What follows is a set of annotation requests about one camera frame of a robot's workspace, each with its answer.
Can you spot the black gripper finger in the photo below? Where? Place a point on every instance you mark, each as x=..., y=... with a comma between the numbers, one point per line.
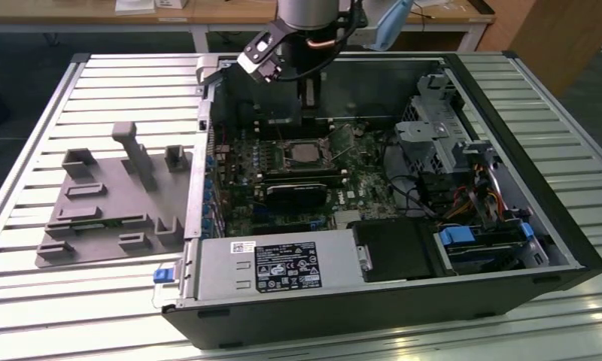
x=312, y=94

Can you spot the silver CPU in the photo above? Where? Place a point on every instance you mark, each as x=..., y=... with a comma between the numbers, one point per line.
x=304, y=151

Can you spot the metal locking lever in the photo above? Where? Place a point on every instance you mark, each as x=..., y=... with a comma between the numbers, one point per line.
x=344, y=152

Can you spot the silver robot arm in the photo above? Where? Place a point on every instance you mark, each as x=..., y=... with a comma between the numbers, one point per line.
x=306, y=13

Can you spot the CPU socket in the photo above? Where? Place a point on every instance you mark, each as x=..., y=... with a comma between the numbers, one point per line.
x=285, y=163

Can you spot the black RAM slot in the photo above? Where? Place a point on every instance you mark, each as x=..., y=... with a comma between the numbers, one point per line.
x=301, y=179
x=301, y=173

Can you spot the RAM stick with grey label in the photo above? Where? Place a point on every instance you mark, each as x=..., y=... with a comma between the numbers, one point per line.
x=281, y=121

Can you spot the wooden desk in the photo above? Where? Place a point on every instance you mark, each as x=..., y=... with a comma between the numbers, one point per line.
x=206, y=11

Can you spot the green motherboard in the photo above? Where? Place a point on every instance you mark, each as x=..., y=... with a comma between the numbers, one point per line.
x=372, y=176

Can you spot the black graphics card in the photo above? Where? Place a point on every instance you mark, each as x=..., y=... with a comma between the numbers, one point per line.
x=296, y=197

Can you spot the metal drive cage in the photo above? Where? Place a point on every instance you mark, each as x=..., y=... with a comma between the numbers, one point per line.
x=432, y=150

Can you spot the white box with black label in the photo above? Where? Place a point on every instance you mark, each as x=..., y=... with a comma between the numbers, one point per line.
x=173, y=4

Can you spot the blue disk carrier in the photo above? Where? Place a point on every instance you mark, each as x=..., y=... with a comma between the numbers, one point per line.
x=457, y=235

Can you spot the grey parts rack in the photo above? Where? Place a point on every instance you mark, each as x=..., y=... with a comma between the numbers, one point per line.
x=106, y=195

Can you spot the wooden cabinet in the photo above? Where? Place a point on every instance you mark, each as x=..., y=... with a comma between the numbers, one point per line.
x=557, y=37

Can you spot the silver power supply unit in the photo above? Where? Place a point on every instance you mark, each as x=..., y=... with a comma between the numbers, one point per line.
x=221, y=270

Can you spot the green RAM stick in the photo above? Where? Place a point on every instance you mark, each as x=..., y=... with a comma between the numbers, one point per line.
x=106, y=225

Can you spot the blue plastic clip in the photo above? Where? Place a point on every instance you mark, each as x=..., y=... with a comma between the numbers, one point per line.
x=527, y=230

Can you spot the blue plastic latch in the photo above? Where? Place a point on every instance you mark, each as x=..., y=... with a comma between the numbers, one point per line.
x=163, y=275

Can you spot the black PC case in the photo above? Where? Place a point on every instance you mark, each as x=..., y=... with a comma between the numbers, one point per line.
x=381, y=319

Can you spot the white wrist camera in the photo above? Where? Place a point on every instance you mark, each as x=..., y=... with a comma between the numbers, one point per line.
x=261, y=52

